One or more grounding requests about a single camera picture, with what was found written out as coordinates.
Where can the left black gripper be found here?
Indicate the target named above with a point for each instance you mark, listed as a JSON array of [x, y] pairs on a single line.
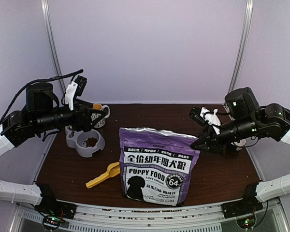
[[85, 124]]

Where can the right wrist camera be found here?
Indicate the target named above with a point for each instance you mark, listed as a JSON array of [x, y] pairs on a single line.
[[205, 117]]

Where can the grey double pet feeder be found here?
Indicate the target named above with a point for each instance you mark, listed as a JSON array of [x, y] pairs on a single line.
[[75, 139]]

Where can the front aluminium rail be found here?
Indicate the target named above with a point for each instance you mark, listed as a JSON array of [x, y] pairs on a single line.
[[198, 218]]

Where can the yellow plastic scoop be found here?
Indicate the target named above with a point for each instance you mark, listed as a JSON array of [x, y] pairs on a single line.
[[113, 170]]

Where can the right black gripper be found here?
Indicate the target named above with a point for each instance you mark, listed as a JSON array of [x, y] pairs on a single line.
[[211, 139]]

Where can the white and blue bowl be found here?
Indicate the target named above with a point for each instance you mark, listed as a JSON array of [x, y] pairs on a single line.
[[238, 145]]

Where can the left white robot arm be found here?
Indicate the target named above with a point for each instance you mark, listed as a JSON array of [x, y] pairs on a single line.
[[41, 116]]

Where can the brown pet food kibble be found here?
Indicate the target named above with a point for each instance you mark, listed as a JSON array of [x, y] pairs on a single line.
[[90, 142]]

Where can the purple pet food bag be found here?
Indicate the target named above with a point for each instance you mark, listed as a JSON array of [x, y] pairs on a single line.
[[156, 165]]

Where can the right aluminium frame post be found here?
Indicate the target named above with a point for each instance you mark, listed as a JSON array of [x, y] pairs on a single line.
[[245, 31]]

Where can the aluminium frame post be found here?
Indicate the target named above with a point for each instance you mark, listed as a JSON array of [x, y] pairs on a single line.
[[50, 36], [245, 31]]

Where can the left aluminium frame post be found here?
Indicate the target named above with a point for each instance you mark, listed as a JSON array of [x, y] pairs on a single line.
[[50, 36]]

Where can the patterned mug yellow inside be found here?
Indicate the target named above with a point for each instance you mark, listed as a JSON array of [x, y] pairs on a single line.
[[102, 114]]

